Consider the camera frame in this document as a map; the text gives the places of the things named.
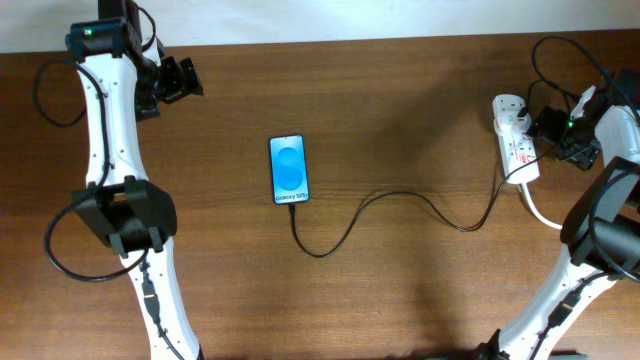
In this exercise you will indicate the white power strip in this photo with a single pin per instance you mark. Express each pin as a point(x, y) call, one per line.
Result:
point(517, 150)

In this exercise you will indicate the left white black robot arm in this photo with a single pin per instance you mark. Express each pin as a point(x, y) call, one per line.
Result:
point(123, 81)

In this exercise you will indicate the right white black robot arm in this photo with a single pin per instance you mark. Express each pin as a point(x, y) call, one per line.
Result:
point(600, 246)

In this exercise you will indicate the blue screen Galaxy smartphone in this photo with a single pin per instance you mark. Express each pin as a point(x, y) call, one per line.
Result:
point(290, 182)

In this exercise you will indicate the white USB charger plug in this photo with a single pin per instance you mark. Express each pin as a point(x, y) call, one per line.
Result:
point(507, 107)

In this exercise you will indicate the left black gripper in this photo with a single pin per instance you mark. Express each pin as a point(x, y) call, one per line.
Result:
point(178, 88)

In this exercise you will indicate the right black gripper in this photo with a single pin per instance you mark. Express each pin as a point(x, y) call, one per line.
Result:
point(586, 152)

